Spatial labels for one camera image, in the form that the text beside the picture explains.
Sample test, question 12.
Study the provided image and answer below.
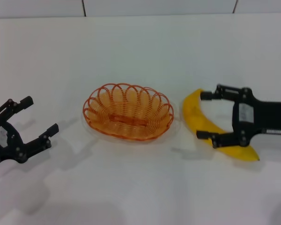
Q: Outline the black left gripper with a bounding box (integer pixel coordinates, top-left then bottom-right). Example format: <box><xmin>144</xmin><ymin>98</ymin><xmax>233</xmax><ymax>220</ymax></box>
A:
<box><xmin>0</xmin><ymin>95</ymin><xmax>59</xmax><ymax>170</ymax></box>

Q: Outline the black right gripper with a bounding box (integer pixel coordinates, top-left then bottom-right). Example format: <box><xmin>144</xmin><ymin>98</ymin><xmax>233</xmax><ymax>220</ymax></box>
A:
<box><xmin>196</xmin><ymin>84</ymin><xmax>281</xmax><ymax>150</ymax></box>

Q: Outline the yellow banana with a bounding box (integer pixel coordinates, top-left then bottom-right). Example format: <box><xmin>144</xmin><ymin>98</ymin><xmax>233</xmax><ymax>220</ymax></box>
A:
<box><xmin>182</xmin><ymin>88</ymin><xmax>261</xmax><ymax>163</ymax></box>

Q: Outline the orange wire basket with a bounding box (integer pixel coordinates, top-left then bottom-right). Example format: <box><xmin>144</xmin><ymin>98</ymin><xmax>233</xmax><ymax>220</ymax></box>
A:
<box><xmin>82</xmin><ymin>82</ymin><xmax>175</xmax><ymax>142</ymax></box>

